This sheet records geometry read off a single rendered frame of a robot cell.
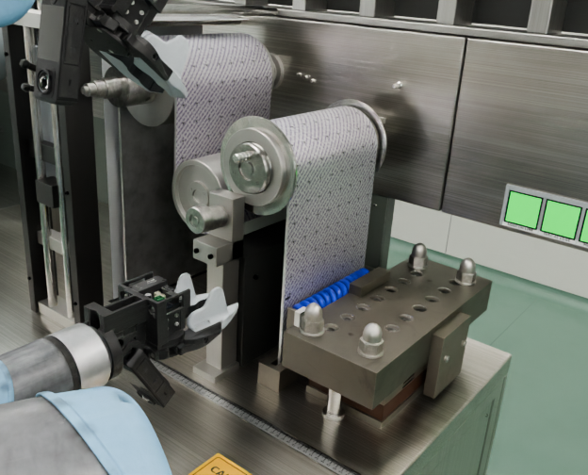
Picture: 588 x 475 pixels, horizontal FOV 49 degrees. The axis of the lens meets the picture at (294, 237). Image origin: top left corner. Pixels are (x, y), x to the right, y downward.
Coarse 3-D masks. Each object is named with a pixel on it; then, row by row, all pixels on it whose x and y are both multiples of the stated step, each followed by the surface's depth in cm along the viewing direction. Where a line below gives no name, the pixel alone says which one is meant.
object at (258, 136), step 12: (240, 132) 94; (252, 132) 92; (264, 132) 92; (228, 144) 96; (264, 144) 91; (276, 144) 91; (228, 156) 96; (276, 156) 91; (228, 168) 97; (276, 168) 91; (228, 180) 98; (276, 180) 92; (240, 192) 97; (264, 192) 94; (276, 192) 92; (252, 204) 96; (264, 204) 94
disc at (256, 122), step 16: (240, 128) 95; (272, 128) 91; (224, 144) 98; (288, 144) 90; (288, 160) 91; (224, 176) 99; (288, 176) 92; (288, 192) 92; (256, 208) 97; (272, 208) 95
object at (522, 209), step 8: (512, 192) 105; (512, 200) 105; (520, 200) 104; (528, 200) 103; (536, 200) 103; (512, 208) 105; (520, 208) 105; (528, 208) 104; (536, 208) 103; (512, 216) 106; (520, 216) 105; (528, 216) 104; (536, 216) 103; (528, 224) 104
